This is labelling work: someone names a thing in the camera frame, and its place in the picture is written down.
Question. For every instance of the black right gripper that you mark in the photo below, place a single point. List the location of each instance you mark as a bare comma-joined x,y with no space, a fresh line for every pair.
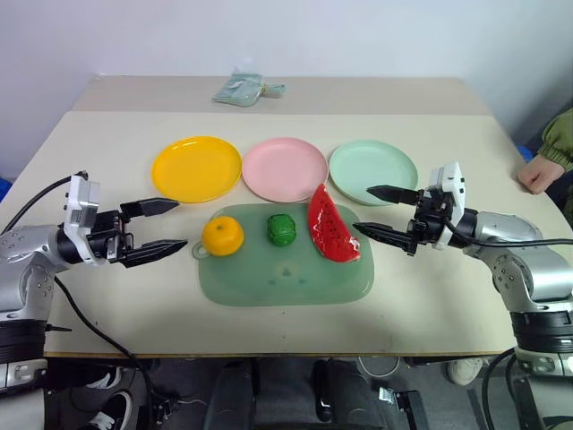
427,219

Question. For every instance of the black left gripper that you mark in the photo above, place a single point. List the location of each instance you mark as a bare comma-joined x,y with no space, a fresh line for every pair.
107,233

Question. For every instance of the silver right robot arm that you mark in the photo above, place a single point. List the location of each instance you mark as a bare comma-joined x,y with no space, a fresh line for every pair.
506,228

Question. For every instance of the olive green sleeved forearm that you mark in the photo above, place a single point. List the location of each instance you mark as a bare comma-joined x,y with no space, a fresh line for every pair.
559,139

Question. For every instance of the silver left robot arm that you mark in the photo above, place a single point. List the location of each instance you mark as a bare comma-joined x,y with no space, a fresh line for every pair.
22,244

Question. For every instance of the mint green plastic plate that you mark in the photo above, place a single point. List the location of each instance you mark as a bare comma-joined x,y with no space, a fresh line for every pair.
371,168

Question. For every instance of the orange toy fruit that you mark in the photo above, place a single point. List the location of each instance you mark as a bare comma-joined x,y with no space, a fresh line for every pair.
223,236

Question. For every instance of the yellow plastic plate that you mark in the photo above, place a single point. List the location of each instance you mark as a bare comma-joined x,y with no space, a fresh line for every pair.
197,169

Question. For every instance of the green pepper toy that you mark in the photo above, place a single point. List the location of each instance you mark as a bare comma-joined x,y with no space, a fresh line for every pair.
282,229

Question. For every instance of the pink plastic plate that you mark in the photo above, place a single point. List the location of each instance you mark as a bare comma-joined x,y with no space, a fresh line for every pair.
284,168

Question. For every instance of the bystander bare fist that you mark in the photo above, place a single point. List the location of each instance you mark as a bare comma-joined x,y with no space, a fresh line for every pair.
539,175

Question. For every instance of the red watermelon slice toy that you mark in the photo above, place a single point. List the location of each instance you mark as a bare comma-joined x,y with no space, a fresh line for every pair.
329,224

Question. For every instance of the translucent green cutting board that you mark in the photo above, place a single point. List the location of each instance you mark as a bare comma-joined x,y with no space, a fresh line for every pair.
286,277

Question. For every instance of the blue object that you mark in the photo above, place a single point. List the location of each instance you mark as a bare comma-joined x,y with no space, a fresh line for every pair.
530,153
4,188

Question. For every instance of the black and white sneaker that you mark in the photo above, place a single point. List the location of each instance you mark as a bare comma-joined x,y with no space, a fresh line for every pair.
112,412
105,378

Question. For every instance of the teal plastic bag packet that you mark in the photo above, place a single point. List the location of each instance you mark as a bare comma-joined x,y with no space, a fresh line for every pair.
237,89

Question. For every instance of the small clear plastic packet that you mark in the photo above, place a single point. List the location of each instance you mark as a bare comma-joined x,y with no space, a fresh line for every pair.
274,89

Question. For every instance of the white shoe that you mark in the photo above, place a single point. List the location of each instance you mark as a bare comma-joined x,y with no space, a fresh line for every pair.
467,371

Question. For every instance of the dark rounded shape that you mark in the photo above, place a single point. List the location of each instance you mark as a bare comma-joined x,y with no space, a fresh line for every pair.
344,396

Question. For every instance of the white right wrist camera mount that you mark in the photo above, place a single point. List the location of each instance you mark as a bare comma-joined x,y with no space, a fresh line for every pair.
452,179

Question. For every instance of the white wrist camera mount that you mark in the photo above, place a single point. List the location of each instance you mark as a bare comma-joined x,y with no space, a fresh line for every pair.
452,179
82,201

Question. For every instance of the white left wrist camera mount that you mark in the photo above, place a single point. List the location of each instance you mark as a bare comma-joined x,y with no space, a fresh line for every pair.
82,201

